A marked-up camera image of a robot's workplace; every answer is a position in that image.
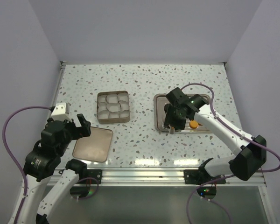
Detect metal tongs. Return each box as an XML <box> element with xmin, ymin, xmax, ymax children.
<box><xmin>169</xmin><ymin>127</ymin><xmax>175</xmax><ymax>134</ymax></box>

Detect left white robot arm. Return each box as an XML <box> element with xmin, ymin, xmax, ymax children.
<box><xmin>8</xmin><ymin>114</ymin><xmax>91</xmax><ymax>224</ymax></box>

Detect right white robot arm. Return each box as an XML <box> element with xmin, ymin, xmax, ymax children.
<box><xmin>164</xmin><ymin>88</ymin><xmax>266</xmax><ymax>185</ymax></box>

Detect silver metal tray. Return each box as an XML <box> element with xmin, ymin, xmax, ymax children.
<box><xmin>154</xmin><ymin>94</ymin><xmax>210</xmax><ymax>133</ymax></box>

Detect orange sandwich cookie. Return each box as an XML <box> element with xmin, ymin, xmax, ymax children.
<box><xmin>189</xmin><ymin>120</ymin><xmax>199</xmax><ymax>129</ymax></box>

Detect gold tin lid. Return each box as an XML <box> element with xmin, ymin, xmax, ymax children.
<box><xmin>72</xmin><ymin>127</ymin><xmax>113</xmax><ymax>162</ymax></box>

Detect gold cookie tin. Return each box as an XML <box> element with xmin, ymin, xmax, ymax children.
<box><xmin>97</xmin><ymin>91</ymin><xmax>130</xmax><ymax>125</ymax></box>

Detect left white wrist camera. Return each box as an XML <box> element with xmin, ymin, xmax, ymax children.
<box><xmin>50</xmin><ymin>102</ymin><xmax>71</xmax><ymax>122</ymax></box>

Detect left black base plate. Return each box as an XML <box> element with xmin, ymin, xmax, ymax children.
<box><xmin>79</xmin><ymin>169</ymin><xmax>102</xmax><ymax>184</ymax></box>

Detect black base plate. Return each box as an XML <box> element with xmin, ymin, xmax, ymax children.
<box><xmin>79</xmin><ymin>169</ymin><xmax>102</xmax><ymax>184</ymax></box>
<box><xmin>183</xmin><ymin>169</ymin><xmax>221</xmax><ymax>185</ymax></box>

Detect aluminium rail frame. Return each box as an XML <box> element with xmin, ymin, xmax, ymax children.
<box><xmin>46</xmin><ymin>167</ymin><xmax>264</xmax><ymax>186</ymax></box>

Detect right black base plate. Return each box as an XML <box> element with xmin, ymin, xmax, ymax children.
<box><xmin>183</xmin><ymin>169</ymin><xmax>221</xmax><ymax>185</ymax></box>

